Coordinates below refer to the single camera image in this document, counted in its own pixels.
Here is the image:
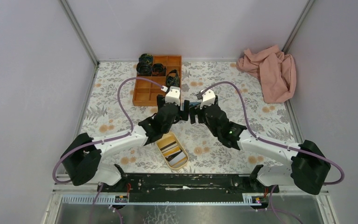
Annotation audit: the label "beige oval tray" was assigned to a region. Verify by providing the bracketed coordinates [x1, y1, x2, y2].
[156, 131, 189, 171]

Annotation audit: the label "blue leather card holder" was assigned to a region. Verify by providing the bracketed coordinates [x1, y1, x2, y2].
[181, 102, 200, 111]

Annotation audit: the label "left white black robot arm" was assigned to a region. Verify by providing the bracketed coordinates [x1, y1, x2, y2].
[53, 95, 190, 192]

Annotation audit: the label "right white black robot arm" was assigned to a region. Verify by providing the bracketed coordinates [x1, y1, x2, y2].
[189, 103, 331, 195]

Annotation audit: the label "cards in beige tray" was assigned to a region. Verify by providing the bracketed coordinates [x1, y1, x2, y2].
[159, 137, 188, 168]

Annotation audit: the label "floral patterned table mat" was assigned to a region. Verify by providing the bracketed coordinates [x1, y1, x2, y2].
[81, 62, 295, 174]

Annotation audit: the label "orange compartment organizer box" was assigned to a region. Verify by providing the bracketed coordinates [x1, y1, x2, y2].
[132, 55, 182, 106]

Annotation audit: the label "dark rolled belt middle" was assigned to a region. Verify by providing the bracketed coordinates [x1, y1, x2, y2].
[151, 63, 166, 77]

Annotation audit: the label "dark rolled belt top-left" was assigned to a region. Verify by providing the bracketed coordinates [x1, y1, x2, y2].
[136, 62, 152, 77]

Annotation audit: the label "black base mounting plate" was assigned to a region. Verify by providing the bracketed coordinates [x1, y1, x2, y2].
[98, 172, 279, 203]

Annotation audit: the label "dark rolled belt outside box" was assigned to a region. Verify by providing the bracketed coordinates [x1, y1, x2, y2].
[138, 53, 153, 65]

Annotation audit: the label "pink crumpled cloth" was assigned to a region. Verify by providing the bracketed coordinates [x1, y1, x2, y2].
[236, 45, 296, 104]

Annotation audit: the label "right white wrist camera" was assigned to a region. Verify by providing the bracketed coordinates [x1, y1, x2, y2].
[197, 89, 216, 109]

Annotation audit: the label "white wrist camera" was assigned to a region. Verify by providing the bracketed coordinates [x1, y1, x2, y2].
[165, 86, 181, 106]
[197, 89, 216, 109]

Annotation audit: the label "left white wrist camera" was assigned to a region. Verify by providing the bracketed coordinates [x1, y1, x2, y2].
[165, 86, 181, 106]

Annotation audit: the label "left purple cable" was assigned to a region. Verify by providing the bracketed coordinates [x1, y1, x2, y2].
[52, 77, 168, 184]

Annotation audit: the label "white slotted cable duct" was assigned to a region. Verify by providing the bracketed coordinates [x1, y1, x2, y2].
[61, 193, 271, 207]

